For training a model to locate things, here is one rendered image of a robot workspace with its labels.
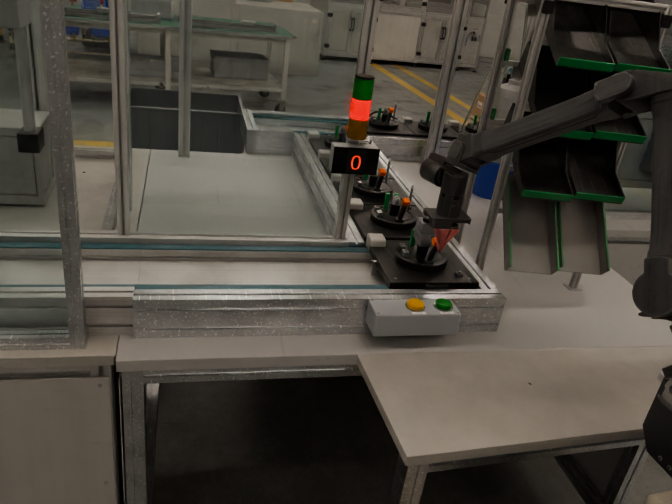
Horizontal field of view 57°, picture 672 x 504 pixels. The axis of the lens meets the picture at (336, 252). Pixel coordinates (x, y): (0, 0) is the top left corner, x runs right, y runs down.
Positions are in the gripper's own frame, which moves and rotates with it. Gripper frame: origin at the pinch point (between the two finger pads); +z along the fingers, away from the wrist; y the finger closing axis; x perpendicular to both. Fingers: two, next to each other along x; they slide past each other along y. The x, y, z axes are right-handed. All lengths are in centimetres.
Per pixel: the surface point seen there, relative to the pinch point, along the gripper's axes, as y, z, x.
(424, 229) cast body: 1.4, -1.0, -8.2
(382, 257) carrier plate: 10.1, 8.9, -11.4
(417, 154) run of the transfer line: -41, 16, -127
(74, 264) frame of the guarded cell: 82, 0, 11
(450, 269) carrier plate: -6.9, 8.9, -5.2
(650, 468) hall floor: -120, 105, -20
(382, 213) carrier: 4.5, 5.6, -33.3
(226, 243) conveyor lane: 50, 11, -22
